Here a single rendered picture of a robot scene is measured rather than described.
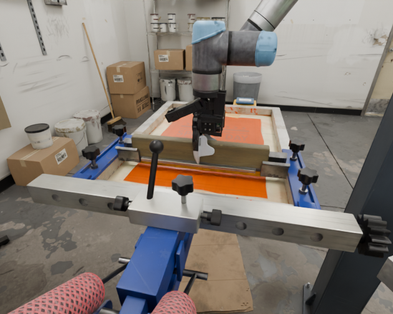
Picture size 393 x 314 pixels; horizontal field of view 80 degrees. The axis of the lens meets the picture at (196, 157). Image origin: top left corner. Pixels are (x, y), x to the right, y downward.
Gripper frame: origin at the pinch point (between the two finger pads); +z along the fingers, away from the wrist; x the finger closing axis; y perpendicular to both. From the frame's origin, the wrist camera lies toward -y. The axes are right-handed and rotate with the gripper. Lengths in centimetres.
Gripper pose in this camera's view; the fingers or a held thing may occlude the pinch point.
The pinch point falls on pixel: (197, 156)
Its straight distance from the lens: 71.0
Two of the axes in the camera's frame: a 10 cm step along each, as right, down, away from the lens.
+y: 9.8, 1.1, -1.7
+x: 2.0, -4.8, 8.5
